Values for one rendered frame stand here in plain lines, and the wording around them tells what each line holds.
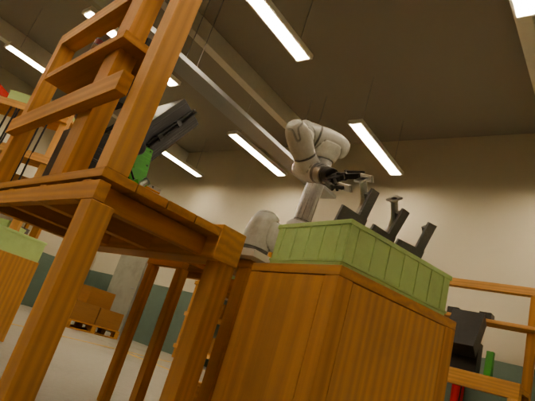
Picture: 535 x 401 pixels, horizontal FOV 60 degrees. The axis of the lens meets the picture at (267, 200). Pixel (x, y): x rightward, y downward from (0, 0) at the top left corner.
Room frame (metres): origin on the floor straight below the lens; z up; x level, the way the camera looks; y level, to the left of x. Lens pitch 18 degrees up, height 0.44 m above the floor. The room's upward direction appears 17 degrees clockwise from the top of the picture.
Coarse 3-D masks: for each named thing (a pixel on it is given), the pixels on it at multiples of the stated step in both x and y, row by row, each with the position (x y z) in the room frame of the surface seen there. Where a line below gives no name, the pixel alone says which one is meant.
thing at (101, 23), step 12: (120, 0) 2.04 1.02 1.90; (108, 12) 2.12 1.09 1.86; (120, 12) 2.07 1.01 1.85; (84, 24) 2.36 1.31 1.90; (96, 24) 2.25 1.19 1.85; (108, 24) 2.21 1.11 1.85; (120, 24) 2.18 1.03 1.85; (72, 36) 2.45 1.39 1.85; (84, 36) 2.41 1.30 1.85; (96, 36) 2.37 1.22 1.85; (72, 48) 2.58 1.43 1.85
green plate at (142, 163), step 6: (150, 150) 2.32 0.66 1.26; (138, 156) 2.26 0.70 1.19; (144, 156) 2.29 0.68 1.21; (150, 156) 2.32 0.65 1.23; (138, 162) 2.26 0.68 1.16; (144, 162) 2.29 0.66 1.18; (132, 168) 2.24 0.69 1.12; (138, 168) 2.26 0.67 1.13; (144, 168) 2.29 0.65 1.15; (138, 174) 2.26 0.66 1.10; (144, 174) 2.29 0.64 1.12
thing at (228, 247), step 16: (224, 224) 1.90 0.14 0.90; (112, 240) 2.56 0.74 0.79; (160, 240) 2.21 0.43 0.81; (208, 240) 1.95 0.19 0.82; (224, 240) 1.91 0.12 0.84; (240, 240) 1.97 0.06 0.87; (144, 256) 2.50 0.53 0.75; (160, 256) 2.32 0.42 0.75; (176, 256) 2.16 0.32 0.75; (192, 256) 2.02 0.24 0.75; (208, 256) 1.92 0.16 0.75; (224, 256) 1.93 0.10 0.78
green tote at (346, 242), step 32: (288, 224) 1.81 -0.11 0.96; (320, 224) 1.65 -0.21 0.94; (352, 224) 1.53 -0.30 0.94; (288, 256) 1.77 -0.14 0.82; (320, 256) 1.62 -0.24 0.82; (352, 256) 1.54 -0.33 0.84; (384, 256) 1.63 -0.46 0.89; (416, 256) 1.71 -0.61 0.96; (416, 288) 1.74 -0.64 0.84; (448, 288) 1.84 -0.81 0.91
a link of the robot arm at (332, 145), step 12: (324, 132) 2.31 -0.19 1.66; (336, 132) 2.33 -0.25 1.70; (324, 144) 2.32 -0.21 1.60; (336, 144) 2.32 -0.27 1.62; (348, 144) 2.35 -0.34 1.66; (324, 156) 2.34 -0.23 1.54; (336, 156) 2.35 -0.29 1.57; (312, 192) 2.38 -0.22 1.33; (300, 204) 2.41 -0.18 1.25; (312, 204) 2.40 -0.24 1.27; (300, 216) 2.41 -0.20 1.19; (312, 216) 2.43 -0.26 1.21
